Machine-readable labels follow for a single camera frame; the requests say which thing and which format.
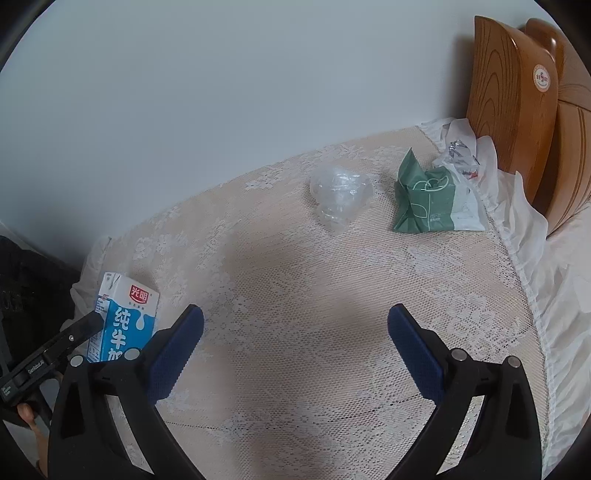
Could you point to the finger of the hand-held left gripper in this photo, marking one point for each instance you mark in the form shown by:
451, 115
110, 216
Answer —
83, 330

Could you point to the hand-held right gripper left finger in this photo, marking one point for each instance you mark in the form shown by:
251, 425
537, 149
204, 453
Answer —
178, 350

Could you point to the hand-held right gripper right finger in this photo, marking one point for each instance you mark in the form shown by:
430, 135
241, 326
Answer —
415, 350

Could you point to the blue white milk carton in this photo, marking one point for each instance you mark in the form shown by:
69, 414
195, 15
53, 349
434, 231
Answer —
124, 323

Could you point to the person's left hand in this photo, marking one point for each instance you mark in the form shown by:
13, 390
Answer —
27, 413

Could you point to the green white packet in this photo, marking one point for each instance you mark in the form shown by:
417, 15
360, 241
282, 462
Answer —
425, 198

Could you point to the pink bed sheet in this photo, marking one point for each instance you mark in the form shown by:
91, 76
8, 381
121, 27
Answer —
572, 300

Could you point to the crumpled clear plastic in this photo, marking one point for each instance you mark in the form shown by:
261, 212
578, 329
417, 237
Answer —
339, 194

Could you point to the crumpled white red wrapper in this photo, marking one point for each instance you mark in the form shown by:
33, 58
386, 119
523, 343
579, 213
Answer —
455, 157

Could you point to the wooden headboard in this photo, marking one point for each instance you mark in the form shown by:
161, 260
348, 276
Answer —
508, 92

